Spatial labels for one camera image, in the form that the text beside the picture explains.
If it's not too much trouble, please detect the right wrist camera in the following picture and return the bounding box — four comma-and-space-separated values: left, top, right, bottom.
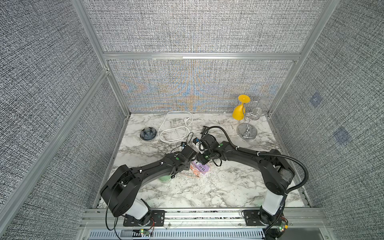
193, 138, 204, 152

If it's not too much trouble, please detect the small black packet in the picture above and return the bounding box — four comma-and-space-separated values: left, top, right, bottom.
202, 126, 209, 135

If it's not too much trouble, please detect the purple power strip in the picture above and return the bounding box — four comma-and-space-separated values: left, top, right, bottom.
190, 161, 211, 177

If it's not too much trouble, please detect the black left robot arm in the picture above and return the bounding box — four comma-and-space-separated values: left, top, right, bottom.
100, 146, 197, 224

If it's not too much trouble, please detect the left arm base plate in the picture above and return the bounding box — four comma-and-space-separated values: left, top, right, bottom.
123, 210, 166, 228

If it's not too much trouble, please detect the clear wine glass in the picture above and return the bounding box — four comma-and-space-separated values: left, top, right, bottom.
250, 97, 269, 121

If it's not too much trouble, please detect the aluminium front rail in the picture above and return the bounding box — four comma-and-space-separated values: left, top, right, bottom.
75, 208, 337, 240

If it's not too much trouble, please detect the yellow plastic wine glass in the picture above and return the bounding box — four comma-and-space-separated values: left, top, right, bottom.
232, 95, 251, 121

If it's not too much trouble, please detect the white power cable with plug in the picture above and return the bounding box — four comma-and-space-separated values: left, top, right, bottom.
157, 110, 194, 144

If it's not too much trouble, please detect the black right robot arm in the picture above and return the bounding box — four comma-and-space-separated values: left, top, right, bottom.
193, 126, 309, 226

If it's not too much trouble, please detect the chrome glass holder stand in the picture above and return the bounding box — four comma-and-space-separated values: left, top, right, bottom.
237, 106, 259, 141

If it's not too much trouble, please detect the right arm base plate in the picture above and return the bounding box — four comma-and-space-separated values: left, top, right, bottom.
242, 210, 268, 227

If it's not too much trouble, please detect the black patterned ceramic bowl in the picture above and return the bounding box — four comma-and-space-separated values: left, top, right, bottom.
140, 127, 157, 141

